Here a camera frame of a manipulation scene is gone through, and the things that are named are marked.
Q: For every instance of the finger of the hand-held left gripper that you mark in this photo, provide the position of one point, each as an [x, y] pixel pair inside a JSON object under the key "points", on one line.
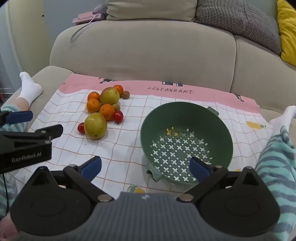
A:
{"points": [[46, 132], [19, 116]]}

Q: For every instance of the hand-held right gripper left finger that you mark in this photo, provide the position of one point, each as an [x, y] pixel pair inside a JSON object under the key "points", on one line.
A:
{"points": [[92, 167]]}

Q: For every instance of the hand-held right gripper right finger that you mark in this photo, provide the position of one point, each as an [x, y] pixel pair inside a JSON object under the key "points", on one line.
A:
{"points": [[198, 170]]}

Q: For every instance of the orange mandarin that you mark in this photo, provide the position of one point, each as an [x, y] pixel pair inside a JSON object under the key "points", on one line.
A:
{"points": [[93, 96], [93, 106], [107, 112], [119, 88]]}

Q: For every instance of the red tomato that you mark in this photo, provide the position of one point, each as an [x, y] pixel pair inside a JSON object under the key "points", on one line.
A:
{"points": [[118, 116], [80, 128]]}

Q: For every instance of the green colander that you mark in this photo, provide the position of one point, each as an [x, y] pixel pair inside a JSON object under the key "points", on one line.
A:
{"points": [[161, 120]]}

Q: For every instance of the person's left leg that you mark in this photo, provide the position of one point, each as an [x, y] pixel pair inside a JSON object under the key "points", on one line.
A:
{"points": [[22, 104]]}

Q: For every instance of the person's leg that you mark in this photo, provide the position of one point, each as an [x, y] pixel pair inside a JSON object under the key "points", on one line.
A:
{"points": [[277, 162], [22, 104]]}

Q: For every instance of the white sock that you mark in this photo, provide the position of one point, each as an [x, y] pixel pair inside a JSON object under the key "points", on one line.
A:
{"points": [[284, 118], [30, 89]]}

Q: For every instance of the checked cloth with pink border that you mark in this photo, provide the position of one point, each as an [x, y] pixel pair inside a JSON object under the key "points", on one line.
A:
{"points": [[129, 129]]}

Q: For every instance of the small brown kiwi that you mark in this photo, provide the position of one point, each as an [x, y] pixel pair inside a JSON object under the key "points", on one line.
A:
{"points": [[125, 94], [116, 107]]}

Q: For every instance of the pink fluffy cloth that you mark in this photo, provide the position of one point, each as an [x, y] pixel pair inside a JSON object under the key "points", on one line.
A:
{"points": [[5, 228]]}

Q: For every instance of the person's right leg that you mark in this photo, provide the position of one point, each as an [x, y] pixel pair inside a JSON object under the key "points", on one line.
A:
{"points": [[277, 162]]}

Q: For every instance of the pink box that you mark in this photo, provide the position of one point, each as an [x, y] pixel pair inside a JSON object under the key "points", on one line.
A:
{"points": [[85, 18]]}

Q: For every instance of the beige sofa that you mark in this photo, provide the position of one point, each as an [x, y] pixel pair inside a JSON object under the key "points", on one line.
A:
{"points": [[143, 51]]}

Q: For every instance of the grey plush toy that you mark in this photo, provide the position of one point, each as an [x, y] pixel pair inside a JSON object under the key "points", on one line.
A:
{"points": [[100, 9]]}

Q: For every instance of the houndstooth pillow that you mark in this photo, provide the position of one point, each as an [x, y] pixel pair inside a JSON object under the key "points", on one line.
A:
{"points": [[231, 16]]}

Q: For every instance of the beige pillow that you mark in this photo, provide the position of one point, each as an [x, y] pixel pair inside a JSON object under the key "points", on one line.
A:
{"points": [[150, 10]]}

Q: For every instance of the yellow pillow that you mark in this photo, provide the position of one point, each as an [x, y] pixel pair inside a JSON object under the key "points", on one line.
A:
{"points": [[288, 34]]}

